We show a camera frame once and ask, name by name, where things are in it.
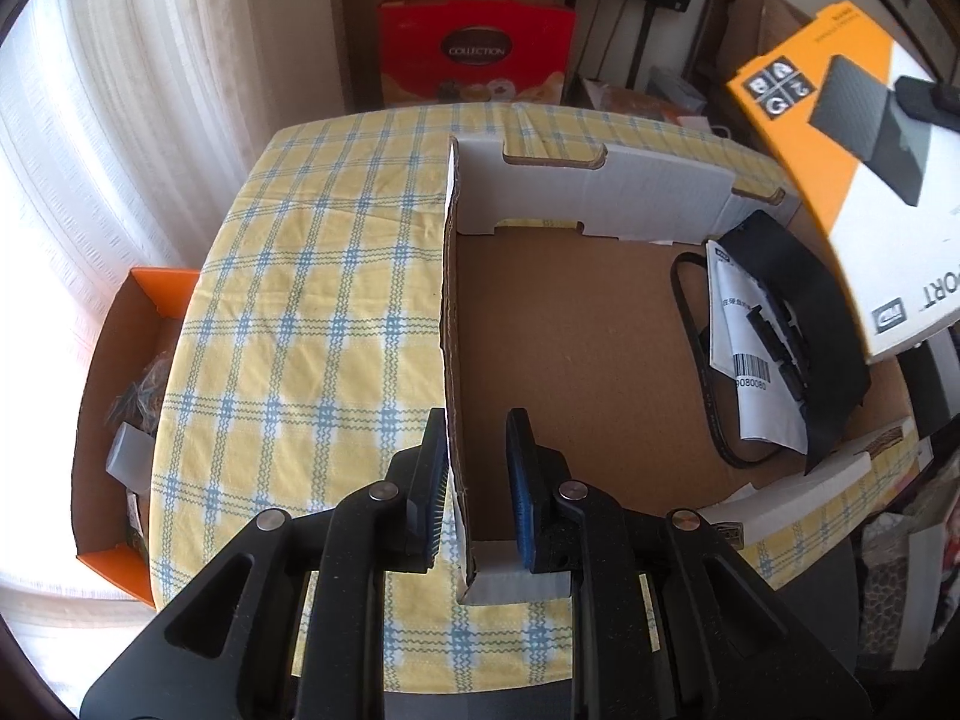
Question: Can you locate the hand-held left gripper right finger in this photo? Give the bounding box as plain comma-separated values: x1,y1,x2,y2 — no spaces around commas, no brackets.
506,409,875,720

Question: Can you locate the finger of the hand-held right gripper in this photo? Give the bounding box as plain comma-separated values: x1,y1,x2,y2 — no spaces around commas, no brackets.
896,75,960,122

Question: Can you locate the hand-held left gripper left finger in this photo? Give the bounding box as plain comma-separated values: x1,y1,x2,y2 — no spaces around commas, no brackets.
79,406,451,720

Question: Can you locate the orange and white product box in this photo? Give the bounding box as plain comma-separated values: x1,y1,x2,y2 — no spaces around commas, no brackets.
724,4,960,365

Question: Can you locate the brown cardboard box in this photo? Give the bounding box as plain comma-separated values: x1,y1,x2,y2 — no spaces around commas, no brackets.
439,131,920,607

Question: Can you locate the black plastic tray insert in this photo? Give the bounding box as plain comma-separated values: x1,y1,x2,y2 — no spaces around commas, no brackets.
720,210,872,477

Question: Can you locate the black cable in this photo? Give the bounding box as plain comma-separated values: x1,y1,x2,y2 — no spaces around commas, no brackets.
671,251,811,470

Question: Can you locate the white paper leaflet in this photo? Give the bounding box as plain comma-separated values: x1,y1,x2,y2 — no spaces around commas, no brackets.
705,240,815,455

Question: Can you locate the brown cushioned chair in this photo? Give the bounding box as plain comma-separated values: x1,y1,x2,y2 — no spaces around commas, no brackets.
690,0,822,83

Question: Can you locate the yellow plaid tablecloth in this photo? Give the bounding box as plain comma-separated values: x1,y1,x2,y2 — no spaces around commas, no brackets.
146,101,931,698

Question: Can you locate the clear bag of brown snacks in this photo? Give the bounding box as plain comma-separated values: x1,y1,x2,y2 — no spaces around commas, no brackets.
105,356,177,428

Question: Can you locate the orange cardboard box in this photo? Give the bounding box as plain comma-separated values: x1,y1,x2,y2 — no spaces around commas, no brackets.
69,266,203,608

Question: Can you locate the red gift box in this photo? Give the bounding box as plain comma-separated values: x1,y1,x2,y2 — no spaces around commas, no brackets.
377,1,577,107

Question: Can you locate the white sheer curtain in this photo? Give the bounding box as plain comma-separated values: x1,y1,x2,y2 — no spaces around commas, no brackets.
0,0,353,616

